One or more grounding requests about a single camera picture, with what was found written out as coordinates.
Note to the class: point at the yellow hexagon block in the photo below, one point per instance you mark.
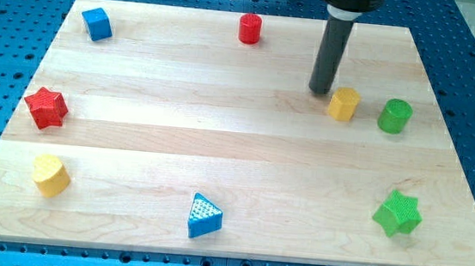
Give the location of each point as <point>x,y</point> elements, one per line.
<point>343,104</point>

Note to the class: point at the wooden board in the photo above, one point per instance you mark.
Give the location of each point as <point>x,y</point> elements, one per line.
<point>173,104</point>

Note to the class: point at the blue triangle block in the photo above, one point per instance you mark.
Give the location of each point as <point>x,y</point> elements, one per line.
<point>204,217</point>

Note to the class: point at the red cylinder block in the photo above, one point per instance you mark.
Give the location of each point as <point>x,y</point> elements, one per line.
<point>250,28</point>

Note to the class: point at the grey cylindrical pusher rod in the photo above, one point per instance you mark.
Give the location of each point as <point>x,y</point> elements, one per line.
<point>332,45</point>

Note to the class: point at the green cylinder block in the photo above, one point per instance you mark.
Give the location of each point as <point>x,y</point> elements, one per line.
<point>394,116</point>

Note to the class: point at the blue cube block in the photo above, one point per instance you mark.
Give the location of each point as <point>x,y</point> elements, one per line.
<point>98,24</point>

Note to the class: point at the green star block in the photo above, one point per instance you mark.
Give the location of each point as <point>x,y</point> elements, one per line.
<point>398,214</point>

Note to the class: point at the red star block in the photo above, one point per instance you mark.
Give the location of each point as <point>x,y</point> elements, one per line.
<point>47,108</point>

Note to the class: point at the yellow cylinder block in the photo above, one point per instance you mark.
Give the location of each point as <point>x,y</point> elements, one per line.
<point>50,175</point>

